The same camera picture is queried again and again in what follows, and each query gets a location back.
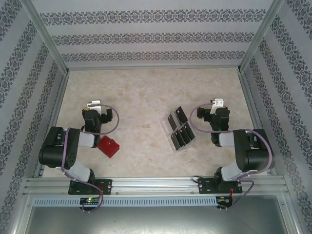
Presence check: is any red leather card holder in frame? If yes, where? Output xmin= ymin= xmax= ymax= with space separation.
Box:
xmin=97 ymin=135 xmax=120 ymax=159

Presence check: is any black VIP card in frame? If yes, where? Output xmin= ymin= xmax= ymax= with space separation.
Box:
xmin=170 ymin=129 xmax=185 ymax=150
xmin=182 ymin=121 xmax=197 ymax=142
xmin=174 ymin=105 xmax=188 ymax=124
xmin=178 ymin=126 xmax=192 ymax=146
xmin=167 ymin=113 xmax=178 ymax=131

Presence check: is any clear acrylic card stand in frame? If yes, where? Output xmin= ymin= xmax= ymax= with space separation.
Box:
xmin=160 ymin=106 xmax=197 ymax=154

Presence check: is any aluminium thin edge strip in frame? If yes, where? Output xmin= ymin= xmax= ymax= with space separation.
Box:
xmin=67 ymin=67 xmax=241 ymax=72

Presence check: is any grey metal panel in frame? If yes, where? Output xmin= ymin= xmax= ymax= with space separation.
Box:
xmin=24 ymin=206 xmax=291 ymax=234

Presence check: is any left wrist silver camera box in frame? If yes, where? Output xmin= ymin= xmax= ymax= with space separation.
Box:
xmin=87 ymin=99 xmax=102 ymax=109

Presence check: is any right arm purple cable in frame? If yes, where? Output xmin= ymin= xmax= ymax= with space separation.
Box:
xmin=190 ymin=102 xmax=273 ymax=213

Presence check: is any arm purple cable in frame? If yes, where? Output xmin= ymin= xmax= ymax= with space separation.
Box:
xmin=60 ymin=104 xmax=120 ymax=213
xmin=190 ymin=102 xmax=273 ymax=213

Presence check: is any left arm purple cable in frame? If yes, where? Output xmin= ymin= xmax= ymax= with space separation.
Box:
xmin=60 ymin=104 xmax=120 ymax=213

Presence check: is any aluminium side rail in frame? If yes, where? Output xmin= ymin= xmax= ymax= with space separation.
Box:
xmin=33 ymin=72 xmax=70 ymax=178
xmin=237 ymin=70 xmax=278 ymax=176

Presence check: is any aluminium frame post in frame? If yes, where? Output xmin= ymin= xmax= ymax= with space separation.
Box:
xmin=236 ymin=0 xmax=286 ymax=73
xmin=20 ymin=0 xmax=71 ymax=75

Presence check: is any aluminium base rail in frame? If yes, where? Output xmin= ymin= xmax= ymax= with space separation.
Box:
xmin=23 ymin=177 xmax=290 ymax=195

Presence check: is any white slotted cable duct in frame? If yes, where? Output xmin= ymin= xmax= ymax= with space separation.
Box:
xmin=33 ymin=196 xmax=217 ymax=207

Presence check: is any aluminium frame bar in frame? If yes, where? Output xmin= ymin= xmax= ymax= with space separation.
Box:
xmin=277 ymin=194 xmax=303 ymax=234
xmin=9 ymin=192 xmax=34 ymax=234

